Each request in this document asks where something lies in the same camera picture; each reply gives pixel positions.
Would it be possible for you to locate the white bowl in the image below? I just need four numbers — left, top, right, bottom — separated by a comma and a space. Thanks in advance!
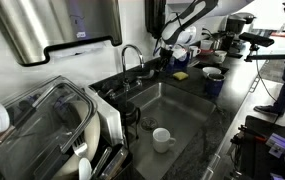
202, 66, 223, 79

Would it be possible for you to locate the small white cup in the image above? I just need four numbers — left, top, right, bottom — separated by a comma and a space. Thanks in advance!
199, 39, 214, 52

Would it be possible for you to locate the clear plastic container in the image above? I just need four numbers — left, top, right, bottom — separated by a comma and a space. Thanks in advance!
0, 75, 99, 180

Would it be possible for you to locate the white round mug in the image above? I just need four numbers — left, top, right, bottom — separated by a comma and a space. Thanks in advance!
213, 49, 228, 65

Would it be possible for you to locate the black soap dispenser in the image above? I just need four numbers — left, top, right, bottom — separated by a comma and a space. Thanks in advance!
144, 0, 167, 40

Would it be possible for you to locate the blue dish soap bottle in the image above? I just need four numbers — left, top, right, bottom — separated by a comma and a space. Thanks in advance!
173, 53, 190, 72

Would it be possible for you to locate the black mount bar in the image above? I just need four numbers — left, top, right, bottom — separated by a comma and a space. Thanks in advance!
243, 49, 285, 64

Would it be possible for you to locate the blue steel-lined cup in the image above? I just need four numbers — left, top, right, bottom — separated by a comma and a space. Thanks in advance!
204, 72, 227, 98

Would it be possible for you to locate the white spoon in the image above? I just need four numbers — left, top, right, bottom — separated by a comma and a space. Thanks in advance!
78, 156, 93, 180

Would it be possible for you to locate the stainless paper towel dispenser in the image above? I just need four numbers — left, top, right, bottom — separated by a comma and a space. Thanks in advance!
0, 0, 124, 67

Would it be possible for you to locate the chrome faucet lever handle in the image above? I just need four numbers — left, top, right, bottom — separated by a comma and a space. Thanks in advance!
135, 68, 156, 84
102, 87, 117, 100

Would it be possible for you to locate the black coffee maker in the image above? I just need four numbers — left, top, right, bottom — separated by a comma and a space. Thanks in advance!
226, 12, 257, 35

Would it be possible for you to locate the white mug with handle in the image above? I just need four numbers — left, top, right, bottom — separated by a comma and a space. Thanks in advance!
189, 45, 203, 60

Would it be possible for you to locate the black french press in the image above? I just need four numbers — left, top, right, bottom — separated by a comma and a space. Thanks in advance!
116, 89, 142, 148

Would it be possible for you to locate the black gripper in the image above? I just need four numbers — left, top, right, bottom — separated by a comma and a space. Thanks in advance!
159, 47, 175, 71

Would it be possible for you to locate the thin black cable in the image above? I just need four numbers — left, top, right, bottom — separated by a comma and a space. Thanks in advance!
255, 59, 283, 104

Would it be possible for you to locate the large cream plate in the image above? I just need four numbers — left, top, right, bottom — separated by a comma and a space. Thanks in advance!
51, 99, 102, 180

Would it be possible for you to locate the chrome gooseneck faucet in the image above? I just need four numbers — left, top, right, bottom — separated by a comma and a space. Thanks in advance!
120, 44, 146, 95

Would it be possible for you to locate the red-handled tool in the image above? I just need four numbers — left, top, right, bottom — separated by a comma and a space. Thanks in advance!
237, 124, 267, 145

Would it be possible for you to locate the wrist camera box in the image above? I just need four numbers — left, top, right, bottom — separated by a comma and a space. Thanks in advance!
172, 45, 189, 62

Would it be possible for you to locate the purple-lit device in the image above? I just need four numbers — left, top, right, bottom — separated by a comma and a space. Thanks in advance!
267, 132, 285, 158

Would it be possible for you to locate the black utensil caddy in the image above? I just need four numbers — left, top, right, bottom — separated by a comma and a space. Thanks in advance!
91, 143, 134, 180

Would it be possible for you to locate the silver fork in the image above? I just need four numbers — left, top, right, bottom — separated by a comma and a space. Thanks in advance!
71, 131, 90, 158

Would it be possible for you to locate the yellow sponge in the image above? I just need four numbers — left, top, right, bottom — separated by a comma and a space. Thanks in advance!
172, 71, 190, 81

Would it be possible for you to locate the black camera on stand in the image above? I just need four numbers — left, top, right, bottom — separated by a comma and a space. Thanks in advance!
238, 31, 275, 48

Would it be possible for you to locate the round sink drain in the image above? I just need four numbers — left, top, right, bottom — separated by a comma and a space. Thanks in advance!
139, 117, 159, 133

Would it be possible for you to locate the stainless steel sink basin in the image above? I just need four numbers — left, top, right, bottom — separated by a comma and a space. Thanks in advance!
126, 81, 217, 180

